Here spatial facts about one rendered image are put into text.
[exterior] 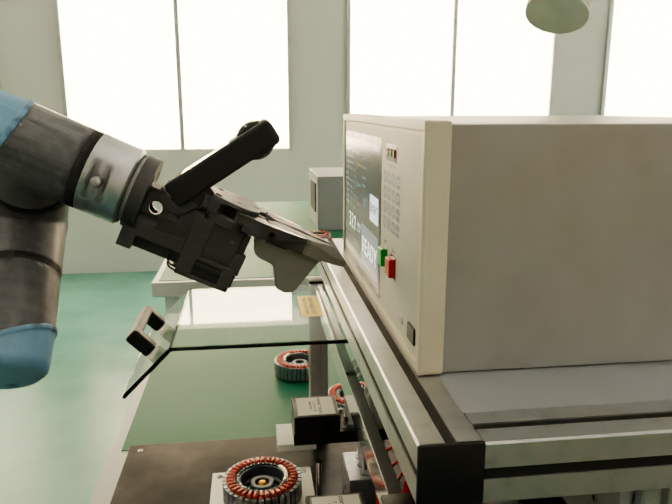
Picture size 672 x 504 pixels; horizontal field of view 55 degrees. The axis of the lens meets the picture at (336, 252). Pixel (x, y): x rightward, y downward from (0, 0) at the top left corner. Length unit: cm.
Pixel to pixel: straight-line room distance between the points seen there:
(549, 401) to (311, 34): 496
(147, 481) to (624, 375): 74
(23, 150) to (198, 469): 64
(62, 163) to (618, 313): 49
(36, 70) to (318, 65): 215
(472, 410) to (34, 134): 43
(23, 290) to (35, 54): 495
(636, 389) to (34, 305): 51
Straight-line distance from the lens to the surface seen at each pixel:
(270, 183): 534
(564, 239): 55
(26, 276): 65
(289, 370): 140
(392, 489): 53
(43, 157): 61
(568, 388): 54
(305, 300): 90
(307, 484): 102
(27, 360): 62
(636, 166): 57
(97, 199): 61
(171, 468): 111
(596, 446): 48
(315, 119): 533
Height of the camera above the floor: 133
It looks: 13 degrees down
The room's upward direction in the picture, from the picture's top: straight up
